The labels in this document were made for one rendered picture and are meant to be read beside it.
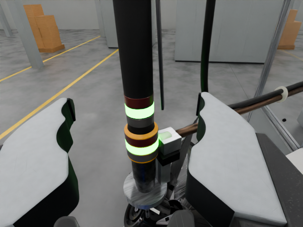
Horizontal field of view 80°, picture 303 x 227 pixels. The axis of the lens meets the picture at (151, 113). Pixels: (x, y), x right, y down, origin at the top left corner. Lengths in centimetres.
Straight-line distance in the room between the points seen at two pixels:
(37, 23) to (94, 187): 714
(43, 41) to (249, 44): 714
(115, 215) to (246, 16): 531
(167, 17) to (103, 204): 1138
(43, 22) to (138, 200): 816
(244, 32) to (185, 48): 157
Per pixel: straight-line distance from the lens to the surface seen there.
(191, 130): 28
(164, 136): 26
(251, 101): 36
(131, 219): 57
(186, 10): 563
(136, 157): 24
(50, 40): 836
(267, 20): 597
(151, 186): 30
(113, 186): 216
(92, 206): 209
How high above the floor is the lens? 172
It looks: 33 degrees down
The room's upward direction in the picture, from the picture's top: 2 degrees counter-clockwise
